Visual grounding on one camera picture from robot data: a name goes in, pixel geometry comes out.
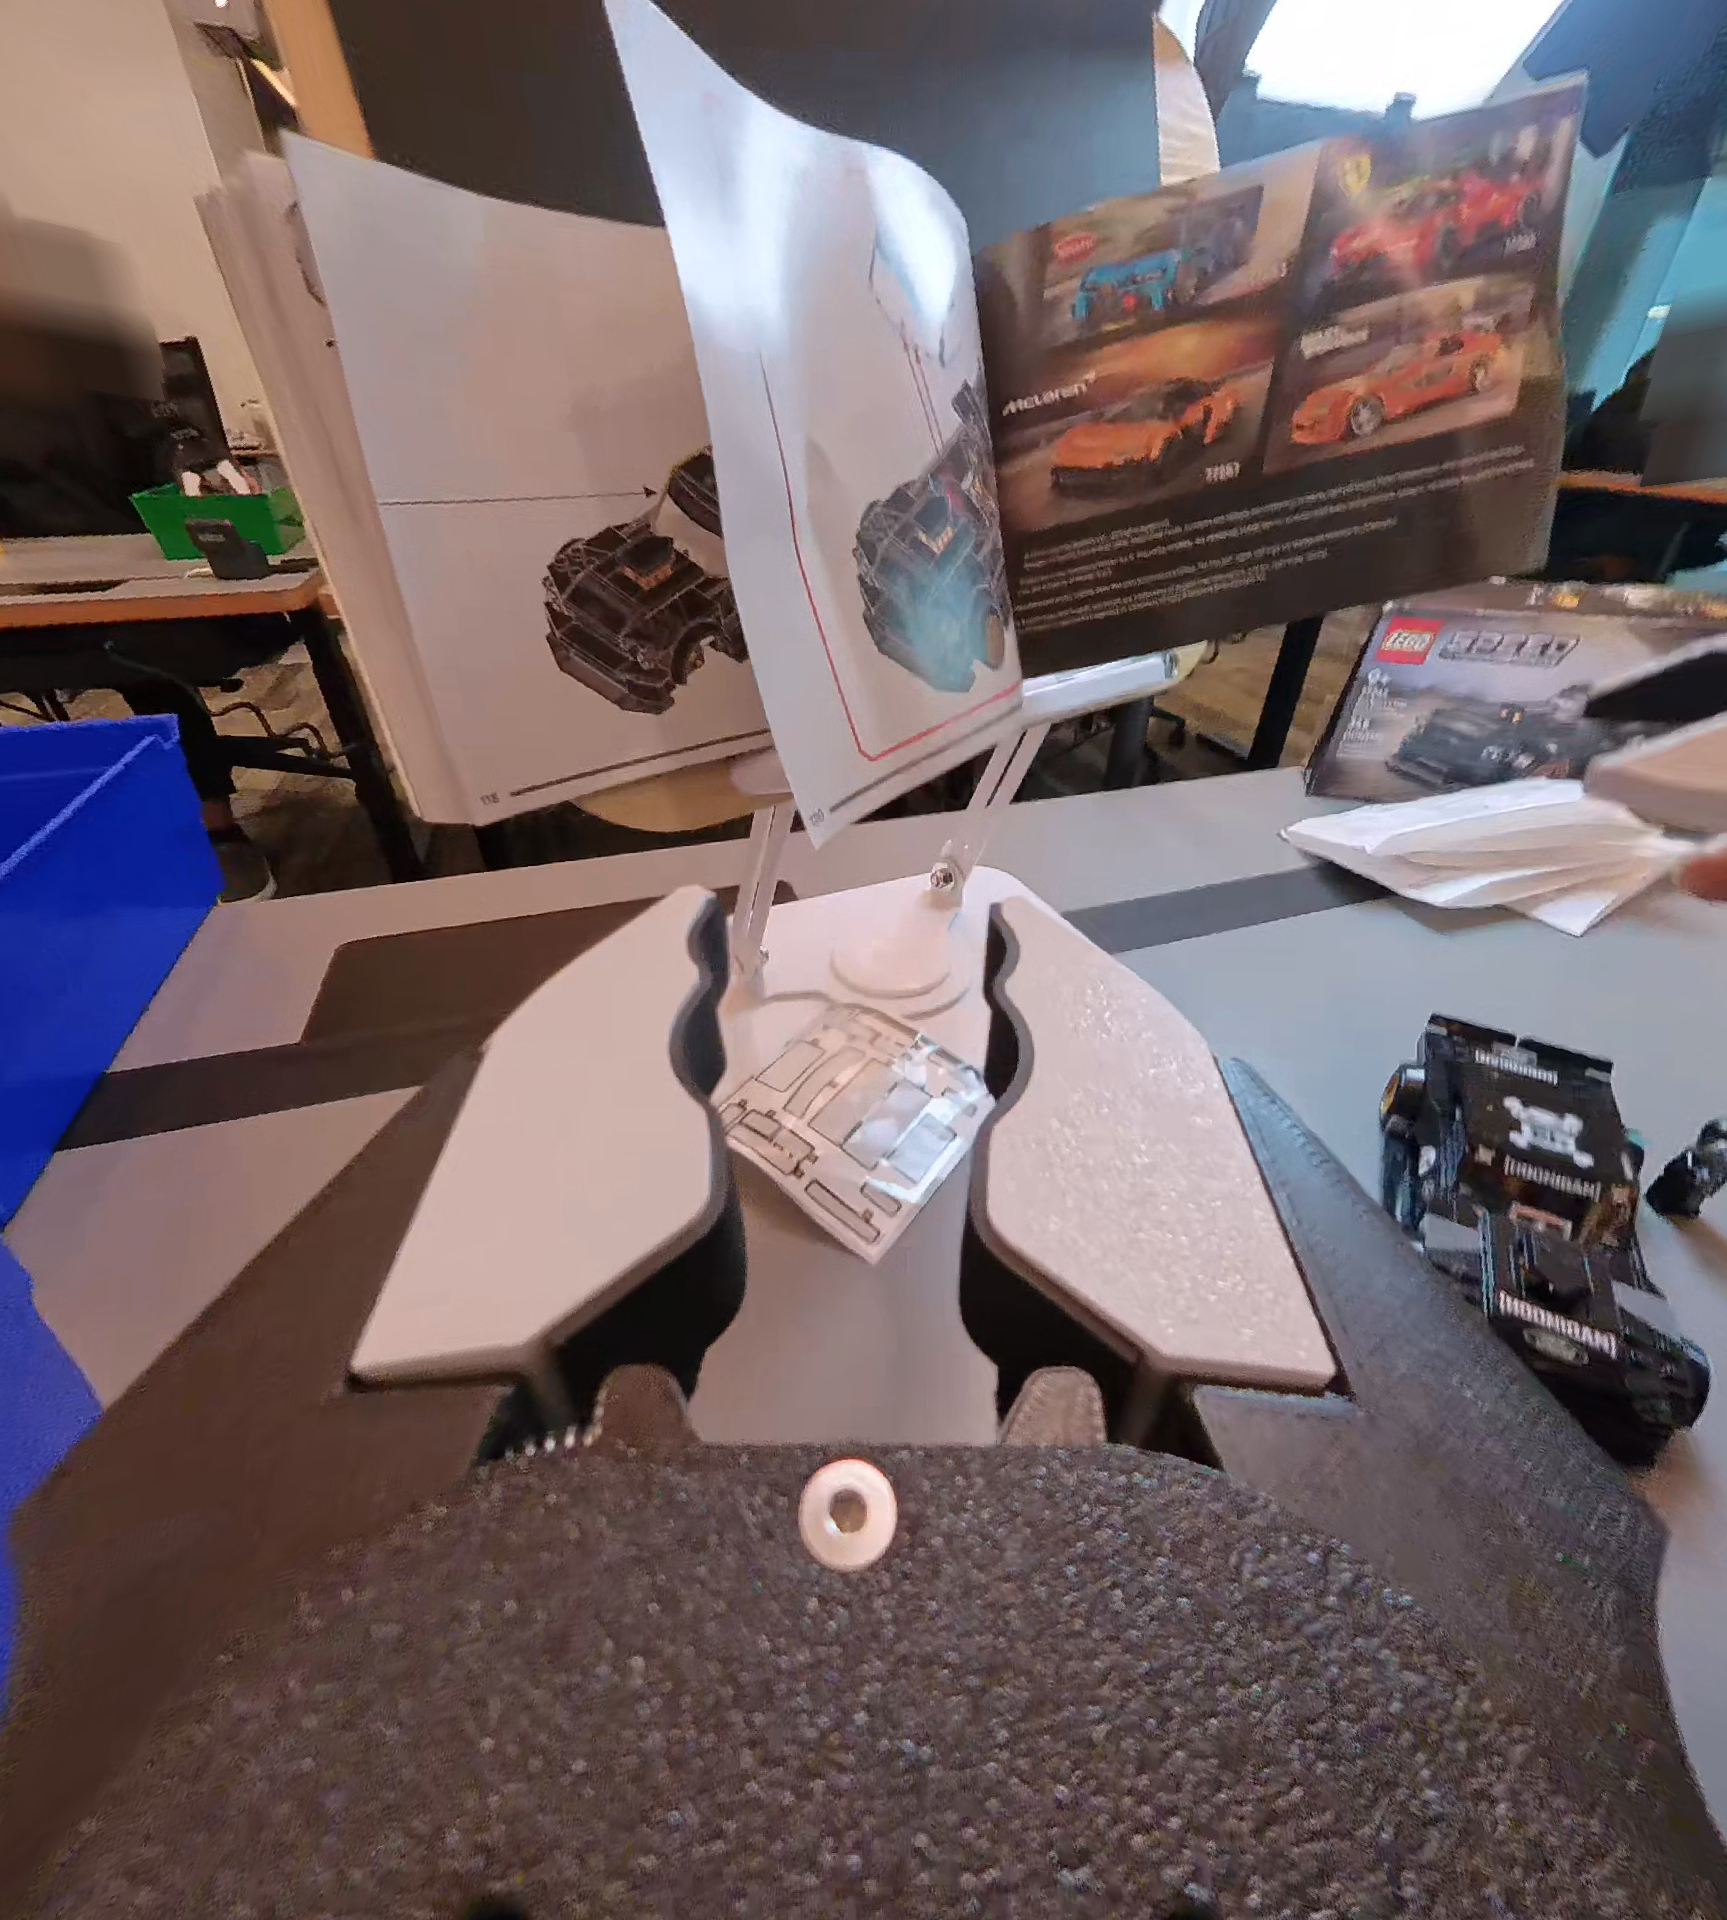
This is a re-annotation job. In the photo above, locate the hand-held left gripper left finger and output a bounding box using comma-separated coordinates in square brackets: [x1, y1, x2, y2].
[348, 892, 752, 1411]

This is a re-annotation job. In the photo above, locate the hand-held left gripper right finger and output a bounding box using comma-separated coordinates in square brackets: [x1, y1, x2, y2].
[960, 894, 1339, 1441]

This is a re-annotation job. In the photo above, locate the black lego car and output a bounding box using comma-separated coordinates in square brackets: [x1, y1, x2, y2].
[1379, 1014, 1711, 1466]

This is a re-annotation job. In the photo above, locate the small black lego piece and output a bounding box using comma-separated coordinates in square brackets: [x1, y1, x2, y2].
[1647, 1116, 1727, 1219]

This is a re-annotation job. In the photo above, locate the lego instruction booklet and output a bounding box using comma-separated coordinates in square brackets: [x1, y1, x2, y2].
[198, 0, 1585, 848]

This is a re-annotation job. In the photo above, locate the black lego set box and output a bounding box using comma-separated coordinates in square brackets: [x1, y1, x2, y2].
[1307, 594, 1727, 805]

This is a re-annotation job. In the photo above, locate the wooden office desk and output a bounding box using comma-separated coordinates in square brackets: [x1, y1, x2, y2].
[1553, 459, 1727, 535]

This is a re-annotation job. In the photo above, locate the clear plastic parts bag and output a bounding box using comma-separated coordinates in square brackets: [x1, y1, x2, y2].
[1283, 780, 1711, 942]

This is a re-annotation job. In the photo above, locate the white sticker sheet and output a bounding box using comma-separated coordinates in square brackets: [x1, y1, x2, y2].
[714, 1005, 998, 1266]

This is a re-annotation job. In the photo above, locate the white booklet stand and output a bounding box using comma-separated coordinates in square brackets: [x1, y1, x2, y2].
[730, 653, 1180, 1014]

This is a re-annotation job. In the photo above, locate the black tripod stand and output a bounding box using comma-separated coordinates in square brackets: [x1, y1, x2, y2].
[1240, 616, 1321, 773]

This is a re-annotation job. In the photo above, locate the green storage bin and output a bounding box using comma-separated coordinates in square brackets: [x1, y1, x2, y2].
[136, 474, 304, 570]

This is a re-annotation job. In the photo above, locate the grey wood-edged desk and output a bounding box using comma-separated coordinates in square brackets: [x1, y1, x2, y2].
[0, 533, 422, 878]

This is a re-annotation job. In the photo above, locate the dark computer monitor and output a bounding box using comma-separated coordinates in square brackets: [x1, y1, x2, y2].
[0, 375, 182, 548]

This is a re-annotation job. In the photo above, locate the black partition panel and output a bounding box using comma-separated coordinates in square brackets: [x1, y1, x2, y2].
[324, 0, 1166, 235]

